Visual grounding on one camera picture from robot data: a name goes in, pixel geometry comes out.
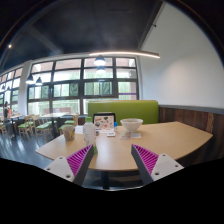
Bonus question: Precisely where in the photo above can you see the green upholstered booth bench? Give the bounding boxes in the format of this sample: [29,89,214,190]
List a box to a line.
[88,100,159,125]

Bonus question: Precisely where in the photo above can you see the paper cup with green band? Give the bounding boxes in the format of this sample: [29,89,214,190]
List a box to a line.
[62,126,75,141]

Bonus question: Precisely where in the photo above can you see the wooden dining table background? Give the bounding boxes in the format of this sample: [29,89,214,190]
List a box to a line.
[40,112,69,139]

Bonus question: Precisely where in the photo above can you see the large grid window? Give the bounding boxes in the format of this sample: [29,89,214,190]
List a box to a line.
[27,57,138,115]

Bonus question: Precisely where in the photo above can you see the curved linear ceiling light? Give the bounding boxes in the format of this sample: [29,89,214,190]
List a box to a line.
[89,51,160,59]

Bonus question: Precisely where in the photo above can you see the small white box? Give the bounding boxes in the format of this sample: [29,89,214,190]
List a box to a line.
[107,132,116,137]

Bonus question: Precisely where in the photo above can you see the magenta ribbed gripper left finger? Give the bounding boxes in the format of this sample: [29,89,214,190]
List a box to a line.
[45,145,94,186]

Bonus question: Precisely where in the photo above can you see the white ceramic bowl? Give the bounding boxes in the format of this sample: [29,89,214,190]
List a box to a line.
[120,118,143,132]

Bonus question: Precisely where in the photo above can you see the wooden chair green cushion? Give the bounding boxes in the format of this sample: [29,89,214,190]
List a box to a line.
[32,115,52,142]
[18,115,34,139]

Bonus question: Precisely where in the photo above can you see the black pendant lamp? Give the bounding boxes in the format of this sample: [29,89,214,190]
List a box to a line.
[94,55,106,66]

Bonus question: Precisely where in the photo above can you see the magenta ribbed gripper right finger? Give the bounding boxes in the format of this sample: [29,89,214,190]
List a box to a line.
[131,144,183,185]

